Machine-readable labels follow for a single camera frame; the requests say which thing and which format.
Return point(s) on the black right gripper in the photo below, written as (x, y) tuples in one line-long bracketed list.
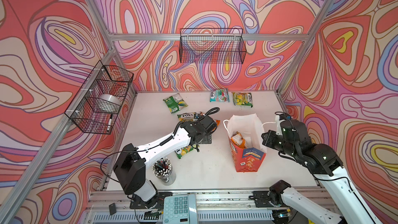
[(267, 141)]

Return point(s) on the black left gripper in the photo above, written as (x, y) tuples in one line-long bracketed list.
[(208, 139)]

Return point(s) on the yellow green mango snack bag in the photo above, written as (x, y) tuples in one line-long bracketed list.
[(183, 151)]

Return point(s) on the dark green snack bag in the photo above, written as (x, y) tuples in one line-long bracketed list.
[(175, 103)]

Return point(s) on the red white paper bag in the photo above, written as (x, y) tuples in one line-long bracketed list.
[(245, 139)]

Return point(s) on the pink yellow snack bag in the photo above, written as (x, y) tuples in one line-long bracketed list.
[(238, 140)]

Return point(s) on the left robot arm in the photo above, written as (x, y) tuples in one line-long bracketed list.
[(132, 163)]

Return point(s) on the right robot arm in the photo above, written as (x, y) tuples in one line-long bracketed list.
[(293, 142)]

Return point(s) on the green spring tea snack bag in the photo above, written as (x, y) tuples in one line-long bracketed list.
[(193, 116)]

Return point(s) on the orange snack bag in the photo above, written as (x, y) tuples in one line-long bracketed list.
[(217, 122)]

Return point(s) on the teal mint snack bag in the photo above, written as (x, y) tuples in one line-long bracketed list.
[(219, 95)]

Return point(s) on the yellow green lemon snack bag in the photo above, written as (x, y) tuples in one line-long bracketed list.
[(242, 99)]

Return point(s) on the pen cup with pens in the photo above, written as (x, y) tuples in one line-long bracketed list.
[(163, 170)]

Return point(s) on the teal calculator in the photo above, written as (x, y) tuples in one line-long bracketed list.
[(180, 209)]

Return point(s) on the black marker in basket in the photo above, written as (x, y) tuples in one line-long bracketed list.
[(109, 124)]

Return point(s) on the white tape roll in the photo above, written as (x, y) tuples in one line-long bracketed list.
[(107, 103)]

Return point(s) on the back wire basket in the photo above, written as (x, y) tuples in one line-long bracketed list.
[(212, 46)]

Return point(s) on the wire basket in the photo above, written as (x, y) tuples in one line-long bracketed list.
[(103, 79), (212, 46)]

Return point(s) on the left wire basket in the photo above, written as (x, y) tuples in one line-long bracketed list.
[(103, 79)]

